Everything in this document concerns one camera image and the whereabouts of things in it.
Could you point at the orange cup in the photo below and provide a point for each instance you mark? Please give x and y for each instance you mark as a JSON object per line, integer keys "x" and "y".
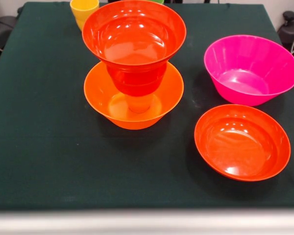
{"x": 140, "y": 104}

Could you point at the small red bowl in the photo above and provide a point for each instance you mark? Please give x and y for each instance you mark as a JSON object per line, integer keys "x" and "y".
{"x": 137, "y": 90}

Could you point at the red cup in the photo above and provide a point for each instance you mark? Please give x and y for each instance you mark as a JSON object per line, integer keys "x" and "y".
{"x": 142, "y": 77}

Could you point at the large orange bowl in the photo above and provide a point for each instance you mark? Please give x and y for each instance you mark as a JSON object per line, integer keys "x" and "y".
{"x": 98, "y": 93}

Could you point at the large red bowl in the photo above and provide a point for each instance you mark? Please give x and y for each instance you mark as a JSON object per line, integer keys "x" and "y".
{"x": 134, "y": 31}
{"x": 240, "y": 147}

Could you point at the large pink bowl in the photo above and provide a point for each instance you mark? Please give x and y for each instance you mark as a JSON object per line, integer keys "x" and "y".
{"x": 247, "y": 80}

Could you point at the dark green table cloth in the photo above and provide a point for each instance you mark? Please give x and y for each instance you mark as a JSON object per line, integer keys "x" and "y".
{"x": 63, "y": 159}

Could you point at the green cup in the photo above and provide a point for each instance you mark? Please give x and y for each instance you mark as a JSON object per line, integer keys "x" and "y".
{"x": 158, "y": 1}

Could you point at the yellow cup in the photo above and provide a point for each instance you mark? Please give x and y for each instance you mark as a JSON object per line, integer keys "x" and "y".
{"x": 79, "y": 9}

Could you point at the black round device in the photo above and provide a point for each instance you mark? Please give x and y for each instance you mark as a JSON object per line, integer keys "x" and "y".
{"x": 289, "y": 31}

